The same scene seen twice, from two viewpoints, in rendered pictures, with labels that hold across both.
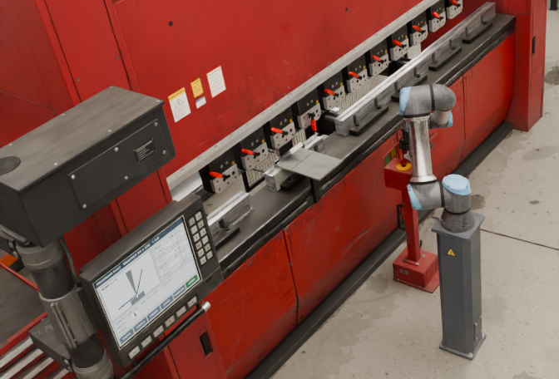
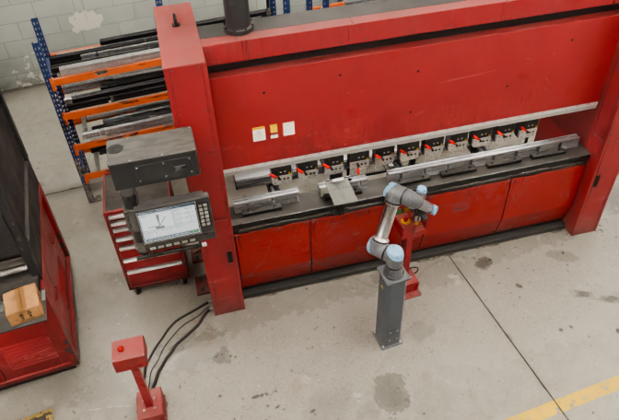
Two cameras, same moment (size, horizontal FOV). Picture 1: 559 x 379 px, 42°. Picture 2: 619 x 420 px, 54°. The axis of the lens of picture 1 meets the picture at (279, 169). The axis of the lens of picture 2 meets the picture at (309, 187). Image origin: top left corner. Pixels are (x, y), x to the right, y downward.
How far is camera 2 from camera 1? 2.07 m
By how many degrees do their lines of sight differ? 25
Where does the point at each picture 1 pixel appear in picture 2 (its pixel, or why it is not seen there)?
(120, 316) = (148, 230)
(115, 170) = (160, 171)
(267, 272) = (291, 238)
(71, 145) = (144, 153)
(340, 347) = (325, 298)
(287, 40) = (351, 119)
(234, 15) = (311, 97)
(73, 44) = (181, 99)
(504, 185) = (513, 263)
